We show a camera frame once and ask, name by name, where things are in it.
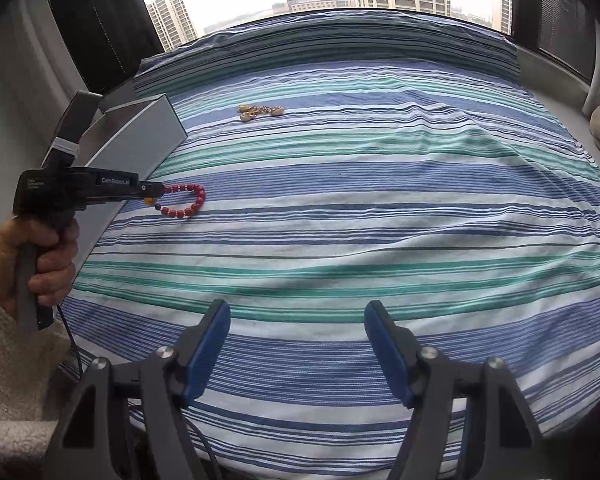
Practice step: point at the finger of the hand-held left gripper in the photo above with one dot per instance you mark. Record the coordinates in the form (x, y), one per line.
(152, 189)

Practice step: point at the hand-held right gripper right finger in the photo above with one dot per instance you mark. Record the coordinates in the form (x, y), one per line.
(387, 355)

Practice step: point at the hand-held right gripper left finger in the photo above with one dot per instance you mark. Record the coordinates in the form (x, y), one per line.
(207, 355)

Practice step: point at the grey rectangular box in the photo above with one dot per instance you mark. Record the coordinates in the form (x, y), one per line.
(130, 145)

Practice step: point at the person's left forearm white sleeve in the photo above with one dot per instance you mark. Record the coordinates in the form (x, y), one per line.
(15, 375)

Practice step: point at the person's left hand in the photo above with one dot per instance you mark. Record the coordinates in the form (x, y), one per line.
(57, 260)

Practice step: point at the blue green striped bed sheet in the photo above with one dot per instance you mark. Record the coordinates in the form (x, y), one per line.
(340, 230)

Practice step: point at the dark window blind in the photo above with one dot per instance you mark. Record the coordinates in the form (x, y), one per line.
(555, 15)
(100, 15)

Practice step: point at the striped long pillow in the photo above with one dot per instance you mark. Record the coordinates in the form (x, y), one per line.
(330, 42)

